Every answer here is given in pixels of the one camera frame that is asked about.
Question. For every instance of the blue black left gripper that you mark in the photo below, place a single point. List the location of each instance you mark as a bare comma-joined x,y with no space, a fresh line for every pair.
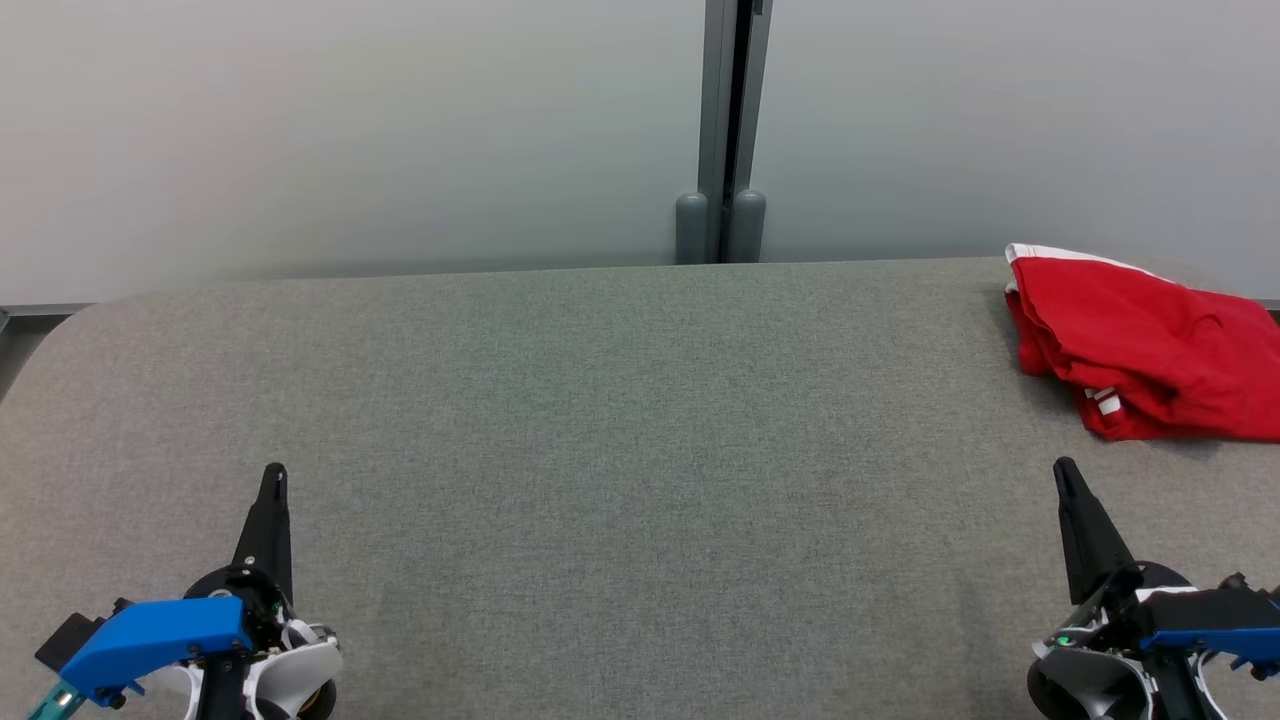
160,635

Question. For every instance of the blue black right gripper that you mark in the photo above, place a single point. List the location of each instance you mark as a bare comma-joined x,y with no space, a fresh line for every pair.
1200,615

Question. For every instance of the red basketball jersey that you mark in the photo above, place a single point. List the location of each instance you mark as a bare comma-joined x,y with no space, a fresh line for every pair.
1170,425

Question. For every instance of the red shorts with white stripe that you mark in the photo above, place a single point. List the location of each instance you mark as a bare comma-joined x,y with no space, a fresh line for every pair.
1130,310

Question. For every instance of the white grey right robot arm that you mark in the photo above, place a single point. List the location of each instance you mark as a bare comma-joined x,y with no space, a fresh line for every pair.
1080,685

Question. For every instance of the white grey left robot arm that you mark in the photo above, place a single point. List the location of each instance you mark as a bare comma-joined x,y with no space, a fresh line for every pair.
295,680

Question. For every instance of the grey fabric sofa cushion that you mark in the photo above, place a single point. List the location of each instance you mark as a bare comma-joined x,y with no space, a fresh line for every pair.
640,450

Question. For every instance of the grey wall base rail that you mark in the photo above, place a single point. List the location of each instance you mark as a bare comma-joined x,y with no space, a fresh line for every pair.
40,310

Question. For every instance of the grey metal partition post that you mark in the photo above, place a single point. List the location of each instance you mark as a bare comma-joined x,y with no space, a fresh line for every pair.
722,130

